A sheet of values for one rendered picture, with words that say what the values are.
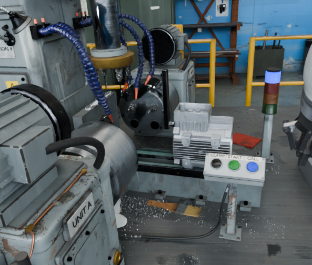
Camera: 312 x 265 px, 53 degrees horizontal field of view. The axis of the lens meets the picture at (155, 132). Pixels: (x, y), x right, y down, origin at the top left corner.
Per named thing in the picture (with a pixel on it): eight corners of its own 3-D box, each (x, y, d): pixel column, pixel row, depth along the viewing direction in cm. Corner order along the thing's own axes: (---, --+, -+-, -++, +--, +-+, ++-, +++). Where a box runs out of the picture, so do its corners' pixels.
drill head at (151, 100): (114, 141, 144) (108, 88, 134) (143, 110, 179) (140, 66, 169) (167, 145, 137) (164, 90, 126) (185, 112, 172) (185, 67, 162)
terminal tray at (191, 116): (174, 131, 112) (173, 112, 109) (180, 119, 121) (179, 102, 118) (208, 133, 109) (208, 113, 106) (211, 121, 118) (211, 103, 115)
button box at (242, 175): (203, 180, 95) (202, 173, 90) (207, 159, 98) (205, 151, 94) (263, 187, 90) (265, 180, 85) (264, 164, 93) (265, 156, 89)
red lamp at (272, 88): (263, 93, 130) (264, 83, 128) (263, 89, 135) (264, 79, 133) (279, 94, 128) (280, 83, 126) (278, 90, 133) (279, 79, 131)
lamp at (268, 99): (262, 104, 132) (263, 93, 130) (262, 99, 137) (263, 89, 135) (278, 104, 130) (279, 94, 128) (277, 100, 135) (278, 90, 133)
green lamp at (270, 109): (261, 114, 133) (262, 104, 132) (261, 109, 139) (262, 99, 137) (277, 114, 132) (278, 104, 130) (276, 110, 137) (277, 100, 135)
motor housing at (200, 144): (172, 173, 115) (171, 125, 107) (182, 150, 131) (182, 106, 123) (228, 179, 109) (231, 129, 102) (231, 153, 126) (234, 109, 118)
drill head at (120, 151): (17, 245, 86) (-7, 167, 76) (82, 175, 118) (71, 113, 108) (99, 262, 79) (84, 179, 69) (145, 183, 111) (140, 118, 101)
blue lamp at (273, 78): (264, 83, 128) (265, 72, 126) (264, 79, 133) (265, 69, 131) (280, 83, 126) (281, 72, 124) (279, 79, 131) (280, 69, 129)
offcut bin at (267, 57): (277, 72, 588) (281, 27, 554) (283, 79, 545) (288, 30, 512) (248, 73, 594) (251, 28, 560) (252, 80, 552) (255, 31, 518)
